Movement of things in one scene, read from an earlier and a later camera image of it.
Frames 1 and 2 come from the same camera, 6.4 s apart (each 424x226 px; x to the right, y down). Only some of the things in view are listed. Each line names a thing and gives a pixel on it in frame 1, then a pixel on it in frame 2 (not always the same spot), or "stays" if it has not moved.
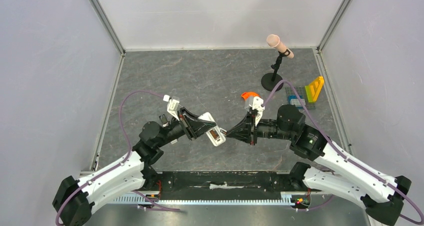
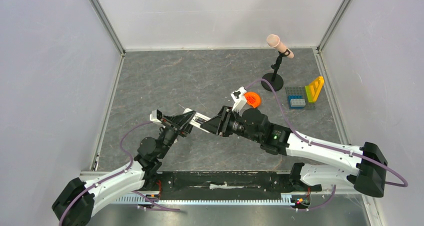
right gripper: x=251 y=128 → x=224 y=121
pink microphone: x=273 y=40 stays
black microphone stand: x=271 y=81 stays
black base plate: x=243 y=183 stays
